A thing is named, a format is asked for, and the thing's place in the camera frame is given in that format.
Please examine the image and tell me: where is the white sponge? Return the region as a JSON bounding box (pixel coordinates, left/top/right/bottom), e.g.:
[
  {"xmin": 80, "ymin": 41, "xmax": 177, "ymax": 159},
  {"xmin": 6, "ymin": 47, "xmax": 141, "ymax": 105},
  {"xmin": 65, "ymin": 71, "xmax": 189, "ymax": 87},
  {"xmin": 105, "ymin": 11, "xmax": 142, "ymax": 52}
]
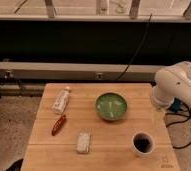
[{"xmin": 76, "ymin": 132, "xmax": 91, "ymax": 154}]

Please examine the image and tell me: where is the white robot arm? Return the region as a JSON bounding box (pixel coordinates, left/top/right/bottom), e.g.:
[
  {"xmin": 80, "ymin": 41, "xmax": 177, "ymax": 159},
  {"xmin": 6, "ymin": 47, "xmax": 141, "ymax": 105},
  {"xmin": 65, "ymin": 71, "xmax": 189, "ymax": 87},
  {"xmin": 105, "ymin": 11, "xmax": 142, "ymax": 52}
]
[{"xmin": 150, "ymin": 61, "xmax": 191, "ymax": 109}]

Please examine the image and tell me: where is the green ceramic bowl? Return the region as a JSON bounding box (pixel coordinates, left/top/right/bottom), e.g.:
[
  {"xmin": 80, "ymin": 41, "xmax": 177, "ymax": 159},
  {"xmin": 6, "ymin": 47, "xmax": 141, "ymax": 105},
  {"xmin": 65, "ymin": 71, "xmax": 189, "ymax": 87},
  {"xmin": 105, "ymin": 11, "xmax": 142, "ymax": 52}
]
[{"xmin": 95, "ymin": 93, "xmax": 127, "ymax": 121}]

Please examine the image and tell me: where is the white tube bottle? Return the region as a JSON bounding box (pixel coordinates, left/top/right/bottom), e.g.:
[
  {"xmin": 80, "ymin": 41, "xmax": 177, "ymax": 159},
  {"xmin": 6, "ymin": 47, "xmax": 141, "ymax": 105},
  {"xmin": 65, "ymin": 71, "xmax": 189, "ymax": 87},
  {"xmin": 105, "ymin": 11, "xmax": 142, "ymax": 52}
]
[{"xmin": 52, "ymin": 86, "xmax": 71, "ymax": 115}]

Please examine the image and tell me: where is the white cup with dark inside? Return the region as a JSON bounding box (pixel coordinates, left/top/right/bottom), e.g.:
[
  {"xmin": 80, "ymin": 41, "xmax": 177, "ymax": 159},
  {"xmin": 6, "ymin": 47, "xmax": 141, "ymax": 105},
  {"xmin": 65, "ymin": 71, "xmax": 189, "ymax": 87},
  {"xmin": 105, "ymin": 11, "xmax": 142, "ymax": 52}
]
[{"xmin": 131, "ymin": 132, "xmax": 155, "ymax": 157}]

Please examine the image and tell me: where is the black hanging cable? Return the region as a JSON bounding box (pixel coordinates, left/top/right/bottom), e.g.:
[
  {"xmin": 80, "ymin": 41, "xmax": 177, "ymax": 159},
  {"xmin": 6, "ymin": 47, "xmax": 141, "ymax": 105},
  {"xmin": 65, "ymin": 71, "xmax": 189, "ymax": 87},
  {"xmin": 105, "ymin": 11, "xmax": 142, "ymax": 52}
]
[{"xmin": 115, "ymin": 13, "xmax": 154, "ymax": 82}]

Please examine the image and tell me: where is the metal rail frame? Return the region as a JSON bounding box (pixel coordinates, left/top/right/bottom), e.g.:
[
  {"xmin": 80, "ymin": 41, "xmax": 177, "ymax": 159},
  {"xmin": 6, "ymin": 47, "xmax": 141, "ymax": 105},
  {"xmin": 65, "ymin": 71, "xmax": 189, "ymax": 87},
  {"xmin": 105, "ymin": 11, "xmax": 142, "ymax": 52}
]
[{"xmin": 0, "ymin": 62, "xmax": 164, "ymax": 82}]

